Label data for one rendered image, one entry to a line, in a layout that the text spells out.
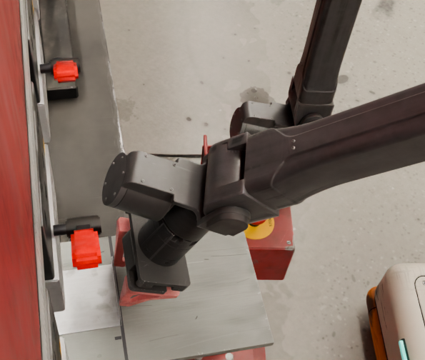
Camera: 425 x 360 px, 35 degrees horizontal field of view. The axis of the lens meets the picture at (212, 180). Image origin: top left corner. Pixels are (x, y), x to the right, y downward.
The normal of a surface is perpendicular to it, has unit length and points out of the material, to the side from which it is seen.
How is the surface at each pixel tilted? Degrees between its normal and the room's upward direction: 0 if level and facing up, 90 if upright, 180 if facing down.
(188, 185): 29
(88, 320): 0
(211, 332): 0
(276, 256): 90
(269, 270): 90
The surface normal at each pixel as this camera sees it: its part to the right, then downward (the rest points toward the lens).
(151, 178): 0.46, -0.37
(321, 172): -0.07, 0.85
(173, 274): 0.53, -0.57
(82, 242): -0.06, -0.96
